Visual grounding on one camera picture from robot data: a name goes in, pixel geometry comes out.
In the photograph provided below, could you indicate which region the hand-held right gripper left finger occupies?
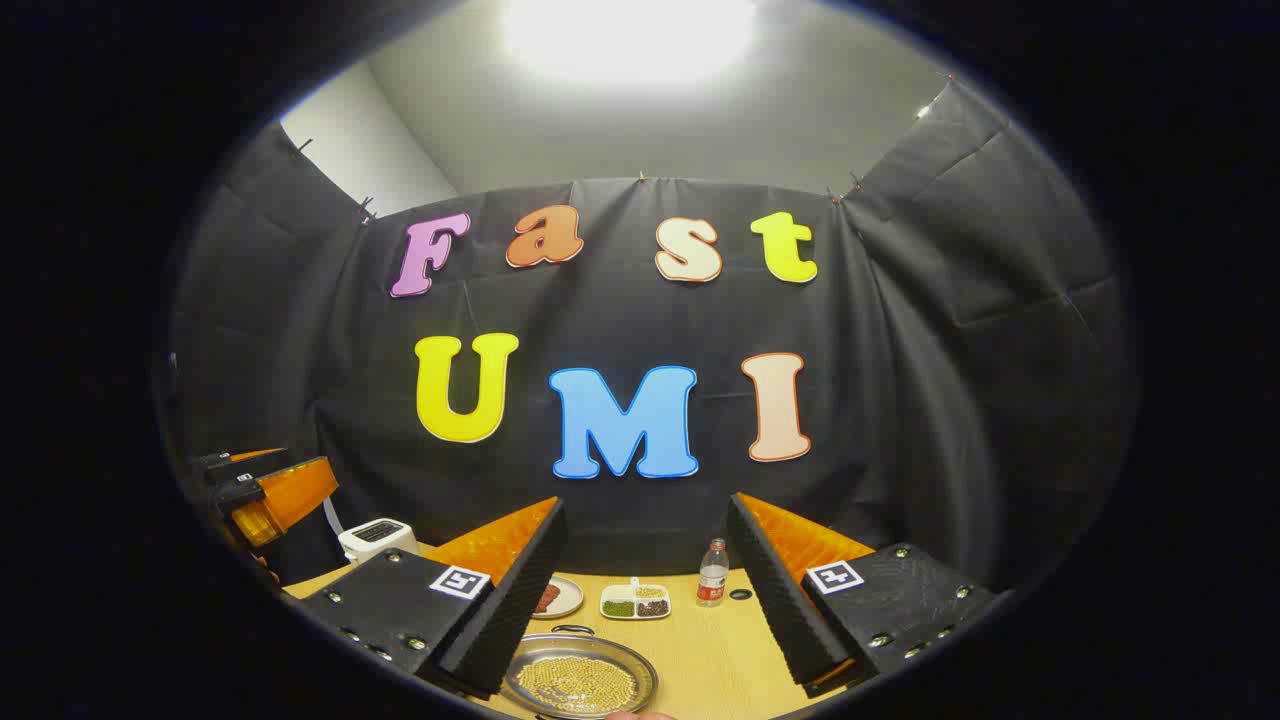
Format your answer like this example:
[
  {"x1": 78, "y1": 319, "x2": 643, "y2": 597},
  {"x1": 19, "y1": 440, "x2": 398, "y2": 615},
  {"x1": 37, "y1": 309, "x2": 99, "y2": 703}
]
[{"x1": 285, "y1": 497, "x2": 569, "y2": 701}]

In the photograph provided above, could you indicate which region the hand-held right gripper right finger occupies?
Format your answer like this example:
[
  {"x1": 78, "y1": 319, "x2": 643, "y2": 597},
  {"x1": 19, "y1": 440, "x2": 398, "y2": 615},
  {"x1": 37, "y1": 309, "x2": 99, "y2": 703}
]
[{"x1": 727, "y1": 492, "x2": 1006, "y2": 699}]

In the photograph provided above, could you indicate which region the steel pot with black handles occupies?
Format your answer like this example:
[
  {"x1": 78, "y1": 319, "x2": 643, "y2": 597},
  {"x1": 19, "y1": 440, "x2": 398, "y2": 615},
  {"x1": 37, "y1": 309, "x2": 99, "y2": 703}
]
[{"x1": 500, "y1": 624, "x2": 659, "y2": 719}]

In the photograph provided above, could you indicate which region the pile of soybeans in pot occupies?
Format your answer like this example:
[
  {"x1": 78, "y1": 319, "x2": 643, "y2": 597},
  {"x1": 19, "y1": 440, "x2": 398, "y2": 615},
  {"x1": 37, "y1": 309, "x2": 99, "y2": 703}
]
[{"x1": 517, "y1": 655, "x2": 636, "y2": 714}]

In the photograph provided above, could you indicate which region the white oval plate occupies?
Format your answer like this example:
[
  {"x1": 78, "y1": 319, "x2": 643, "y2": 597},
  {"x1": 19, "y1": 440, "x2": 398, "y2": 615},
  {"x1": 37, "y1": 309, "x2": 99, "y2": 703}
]
[{"x1": 530, "y1": 575, "x2": 586, "y2": 621}]

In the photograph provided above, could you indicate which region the clear plastic water bottle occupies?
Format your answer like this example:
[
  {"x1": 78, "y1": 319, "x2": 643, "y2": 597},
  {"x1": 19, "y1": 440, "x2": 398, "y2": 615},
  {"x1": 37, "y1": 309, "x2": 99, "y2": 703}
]
[{"x1": 697, "y1": 538, "x2": 730, "y2": 609}]

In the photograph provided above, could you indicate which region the white toaster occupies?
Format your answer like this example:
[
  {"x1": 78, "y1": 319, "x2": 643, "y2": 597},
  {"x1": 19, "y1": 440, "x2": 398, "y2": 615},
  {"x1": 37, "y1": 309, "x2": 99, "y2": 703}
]
[{"x1": 338, "y1": 518, "x2": 421, "y2": 566}]

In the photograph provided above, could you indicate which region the white divided dish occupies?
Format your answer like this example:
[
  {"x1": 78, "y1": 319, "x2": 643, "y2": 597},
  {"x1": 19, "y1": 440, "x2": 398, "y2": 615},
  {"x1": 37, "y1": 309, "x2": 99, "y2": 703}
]
[{"x1": 599, "y1": 577, "x2": 673, "y2": 621}]

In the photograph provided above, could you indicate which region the ceiling light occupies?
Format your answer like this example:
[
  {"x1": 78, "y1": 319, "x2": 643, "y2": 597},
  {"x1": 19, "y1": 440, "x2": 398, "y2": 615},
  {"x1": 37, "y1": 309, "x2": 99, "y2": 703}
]
[{"x1": 497, "y1": 0, "x2": 761, "y2": 89}]

